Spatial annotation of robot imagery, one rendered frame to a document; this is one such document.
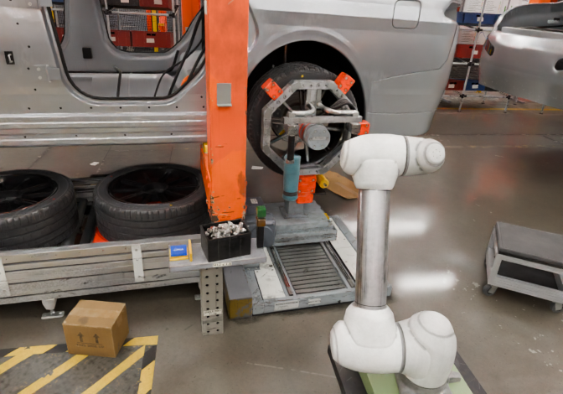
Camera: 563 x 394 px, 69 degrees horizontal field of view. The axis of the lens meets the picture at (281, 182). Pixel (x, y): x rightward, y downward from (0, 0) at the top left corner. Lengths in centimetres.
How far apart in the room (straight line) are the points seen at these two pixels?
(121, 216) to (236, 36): 108
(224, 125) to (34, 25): 104
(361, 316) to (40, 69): 186
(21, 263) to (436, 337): 180
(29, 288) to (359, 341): 160
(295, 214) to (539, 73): 254
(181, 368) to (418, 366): 107
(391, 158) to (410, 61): 141
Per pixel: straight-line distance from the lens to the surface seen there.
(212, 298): 203
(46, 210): 237
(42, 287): 234
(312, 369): 206
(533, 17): 559
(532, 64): 431
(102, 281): 228
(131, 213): 221
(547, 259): 263
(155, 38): 589
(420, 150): 133
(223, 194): 195
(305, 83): 225
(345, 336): 138
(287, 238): 262
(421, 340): 141
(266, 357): 208
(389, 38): 257
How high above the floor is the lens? 153
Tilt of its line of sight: 24 degrees down
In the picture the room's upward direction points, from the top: 3 degrees clockwise
